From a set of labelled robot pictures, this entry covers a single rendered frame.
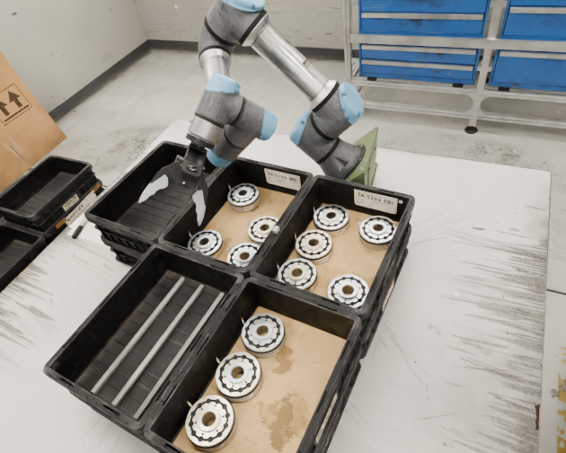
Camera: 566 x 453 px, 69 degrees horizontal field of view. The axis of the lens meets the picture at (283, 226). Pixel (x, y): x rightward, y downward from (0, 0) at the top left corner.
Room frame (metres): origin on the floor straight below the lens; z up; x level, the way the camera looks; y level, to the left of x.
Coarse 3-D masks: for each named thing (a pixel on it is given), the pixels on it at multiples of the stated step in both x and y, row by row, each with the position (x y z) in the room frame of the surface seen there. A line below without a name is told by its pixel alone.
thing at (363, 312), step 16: (320, 176) 0.93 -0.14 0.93; (304, 192) 0.88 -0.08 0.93; (384, 192) 0.81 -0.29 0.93; (400, 192) 0.80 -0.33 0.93; (400, 224) 0.69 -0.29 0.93; (272, 240) 0.72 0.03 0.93; (384, 256) 0.60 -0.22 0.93; (256, 272) 0.63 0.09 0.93; (384, 272) 0.56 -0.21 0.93; (288, 288) 0.57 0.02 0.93; (336, 304) 0.50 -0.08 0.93; (368, 304) 0.48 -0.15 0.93
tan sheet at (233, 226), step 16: (272, 192) 1.02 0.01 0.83; (224, 208) 1.00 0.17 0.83; (256, 208) 0.96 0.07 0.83; (272, 208) 0.95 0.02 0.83; (208, 224) 0.94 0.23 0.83; (224, 224) 0.92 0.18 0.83; (240, 224) 0.91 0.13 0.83; (224, 240) 0.85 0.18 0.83; (240, 240) 0.84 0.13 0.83; (224, 256) 0.79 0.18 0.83
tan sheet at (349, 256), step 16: (352, 224) 0.81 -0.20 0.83; (336, 240) 0.76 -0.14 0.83; (352, 240) 0.75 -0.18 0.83; (336, 256) 0.71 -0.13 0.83; (352, 256) 0.69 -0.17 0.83; (368, 256) 0.68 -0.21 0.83; (320, 272) 0.66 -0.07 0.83; (336, 272) 0.65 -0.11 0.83; (352, 272) 0.64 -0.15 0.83; (368, 272) 0.63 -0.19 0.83; (320, 288) 0.62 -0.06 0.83; (368, 288) 0.59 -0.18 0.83
